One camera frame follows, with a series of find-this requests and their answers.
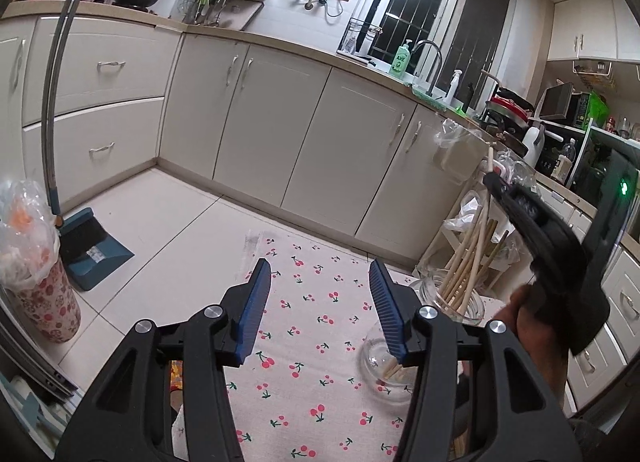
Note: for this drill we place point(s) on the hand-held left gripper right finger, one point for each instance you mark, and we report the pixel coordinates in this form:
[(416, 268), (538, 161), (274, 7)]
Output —
[(390, 317)]

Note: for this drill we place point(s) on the green dishcloth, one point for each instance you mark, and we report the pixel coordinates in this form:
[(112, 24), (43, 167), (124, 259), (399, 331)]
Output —
[(430, 92)]

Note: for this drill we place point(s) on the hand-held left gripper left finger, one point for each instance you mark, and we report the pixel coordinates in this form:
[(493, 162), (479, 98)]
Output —
[(252, 317)]

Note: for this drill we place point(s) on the person's right hand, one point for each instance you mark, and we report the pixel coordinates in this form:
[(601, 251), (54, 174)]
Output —
[(540, 347)]

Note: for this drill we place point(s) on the white rolling cart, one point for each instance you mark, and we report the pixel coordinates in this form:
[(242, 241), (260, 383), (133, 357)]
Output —
[(450, 237)]

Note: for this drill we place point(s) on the cooking oil bottle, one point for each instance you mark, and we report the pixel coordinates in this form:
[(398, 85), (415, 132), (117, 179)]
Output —
[(564, 161)]

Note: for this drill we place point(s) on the cherry print tablecloth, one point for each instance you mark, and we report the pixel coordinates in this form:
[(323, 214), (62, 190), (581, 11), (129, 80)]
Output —
[(325, 342)]

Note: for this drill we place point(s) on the black water tap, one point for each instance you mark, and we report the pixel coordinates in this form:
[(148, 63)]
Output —
[(468, 100)]

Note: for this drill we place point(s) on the plastic bags on cart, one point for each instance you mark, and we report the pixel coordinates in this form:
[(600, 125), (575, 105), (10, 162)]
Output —
[(465, 219)]

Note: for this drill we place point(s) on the green dish soap bottle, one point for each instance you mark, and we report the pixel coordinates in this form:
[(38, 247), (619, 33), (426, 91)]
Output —
[(400, 61)]

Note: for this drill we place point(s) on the white spray bottle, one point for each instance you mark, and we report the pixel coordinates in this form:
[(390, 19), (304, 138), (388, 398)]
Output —
[(452, 89)]

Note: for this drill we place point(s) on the chrome sink faucet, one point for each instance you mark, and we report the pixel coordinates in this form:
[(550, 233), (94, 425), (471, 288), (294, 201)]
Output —
[(432, 61)]

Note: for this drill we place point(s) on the green package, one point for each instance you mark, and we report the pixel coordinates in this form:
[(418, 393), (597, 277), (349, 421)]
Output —
[(596, 109)]

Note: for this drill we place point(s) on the plastic bag on cabinet door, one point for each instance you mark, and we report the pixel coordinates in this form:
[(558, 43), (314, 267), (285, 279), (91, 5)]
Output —
[(457, 151)]

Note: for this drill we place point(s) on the white wall cabinets over shelf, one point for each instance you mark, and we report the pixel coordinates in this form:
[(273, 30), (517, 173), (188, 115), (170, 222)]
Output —
[(590, 26)]

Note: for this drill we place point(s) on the beige kitchen countertop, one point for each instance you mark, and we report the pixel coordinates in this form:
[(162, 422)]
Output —
[(300, 44)]

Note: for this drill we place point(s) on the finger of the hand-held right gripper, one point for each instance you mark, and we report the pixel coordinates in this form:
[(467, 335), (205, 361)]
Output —
[(515, 202)]

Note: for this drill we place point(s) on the clear glass jar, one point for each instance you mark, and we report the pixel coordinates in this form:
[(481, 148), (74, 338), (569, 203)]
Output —
[(450, 302)]

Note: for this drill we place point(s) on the red flat pot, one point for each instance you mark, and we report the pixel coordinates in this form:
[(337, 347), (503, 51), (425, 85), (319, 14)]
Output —
[(507, 110)]

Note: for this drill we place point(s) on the black microwave oven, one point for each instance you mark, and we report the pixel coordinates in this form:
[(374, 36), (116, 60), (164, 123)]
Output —
[(557, 104)]

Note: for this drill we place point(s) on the bunch of wooden chopsticks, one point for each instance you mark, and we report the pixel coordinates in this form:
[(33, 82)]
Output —
[(465, 272)]

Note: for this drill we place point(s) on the white kettle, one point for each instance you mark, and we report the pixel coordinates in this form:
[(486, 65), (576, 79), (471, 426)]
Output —
[(532, 146)]

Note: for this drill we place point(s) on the floral waste bin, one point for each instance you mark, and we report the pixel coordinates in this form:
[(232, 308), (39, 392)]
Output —
[(47, 307)]

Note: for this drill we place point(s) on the barred kitchen window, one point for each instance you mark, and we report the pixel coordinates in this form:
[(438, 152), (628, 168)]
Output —
[(450, 6)]

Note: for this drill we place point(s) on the clear plastic bin bag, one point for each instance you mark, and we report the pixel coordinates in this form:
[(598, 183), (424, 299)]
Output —
[(25, 237)]

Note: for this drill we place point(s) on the white kitchen base cabinets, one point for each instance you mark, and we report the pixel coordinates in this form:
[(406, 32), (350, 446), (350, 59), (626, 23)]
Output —
[(300, 131)]

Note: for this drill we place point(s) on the black frying pan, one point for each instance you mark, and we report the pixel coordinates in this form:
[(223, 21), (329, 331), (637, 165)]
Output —
[(510, 94)]

